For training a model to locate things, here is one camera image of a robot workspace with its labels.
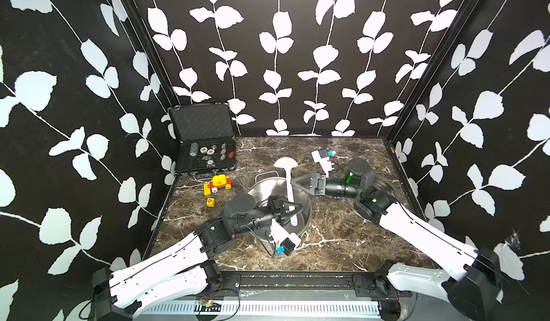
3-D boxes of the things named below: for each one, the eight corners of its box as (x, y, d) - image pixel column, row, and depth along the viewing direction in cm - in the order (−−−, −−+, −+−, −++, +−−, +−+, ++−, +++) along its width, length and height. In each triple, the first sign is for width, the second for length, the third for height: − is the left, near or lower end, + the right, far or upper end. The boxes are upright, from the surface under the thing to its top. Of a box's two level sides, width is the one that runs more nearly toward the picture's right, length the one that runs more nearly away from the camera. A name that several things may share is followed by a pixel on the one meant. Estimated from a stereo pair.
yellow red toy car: (206, 196, 98) (203, 190, 95) (204, 185, 102) (201, 179, 98) (234, 187, 102) (233, 182, 98) (232, 177, 105) (230, 171, 101)
